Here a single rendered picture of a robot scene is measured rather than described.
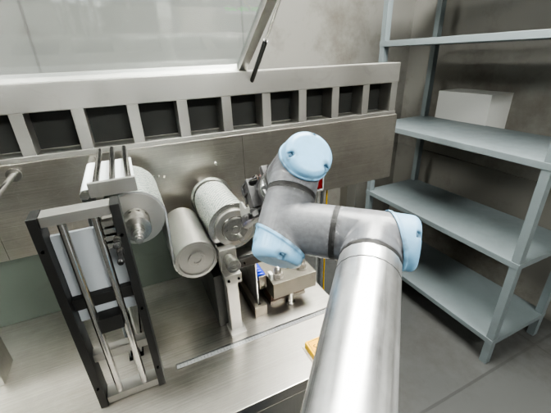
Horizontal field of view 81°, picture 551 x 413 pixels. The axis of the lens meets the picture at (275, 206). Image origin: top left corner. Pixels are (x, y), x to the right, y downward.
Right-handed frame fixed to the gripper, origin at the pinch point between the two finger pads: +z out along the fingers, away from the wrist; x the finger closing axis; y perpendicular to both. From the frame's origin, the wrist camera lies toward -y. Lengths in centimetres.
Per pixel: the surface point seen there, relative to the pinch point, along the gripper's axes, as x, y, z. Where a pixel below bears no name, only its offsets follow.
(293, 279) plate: -16.5, -15.5, 29.4
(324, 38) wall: -124, 143, 98
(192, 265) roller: 14.1, -2.7, 23.4
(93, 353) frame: 41.5, -17.3, 21.6
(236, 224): 0.3, 4.3, 16.0
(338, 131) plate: -57, 37, 33
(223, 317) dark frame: 7.3, -20.2, 37.9
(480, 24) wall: -211, 108, 49
